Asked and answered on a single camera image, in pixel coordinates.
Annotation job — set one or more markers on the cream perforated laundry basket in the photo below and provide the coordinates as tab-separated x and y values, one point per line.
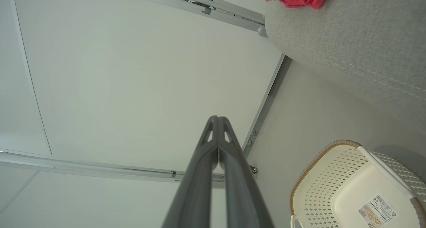
332	184

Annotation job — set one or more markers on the grey partition post single leg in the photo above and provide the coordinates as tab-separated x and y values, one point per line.
100	169

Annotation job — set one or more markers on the grey fabric sofa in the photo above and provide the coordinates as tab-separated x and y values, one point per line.
359	38

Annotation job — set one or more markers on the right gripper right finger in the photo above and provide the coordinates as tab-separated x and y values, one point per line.
243	194

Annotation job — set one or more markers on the grey partition bottom rail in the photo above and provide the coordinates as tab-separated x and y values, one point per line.
263	105

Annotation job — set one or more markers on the paper label sticker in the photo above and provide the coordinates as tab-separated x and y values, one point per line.
377	211

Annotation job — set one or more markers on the grey partition post double leg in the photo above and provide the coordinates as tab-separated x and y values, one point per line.
233	16

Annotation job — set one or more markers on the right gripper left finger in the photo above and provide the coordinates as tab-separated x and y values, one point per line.
196	188

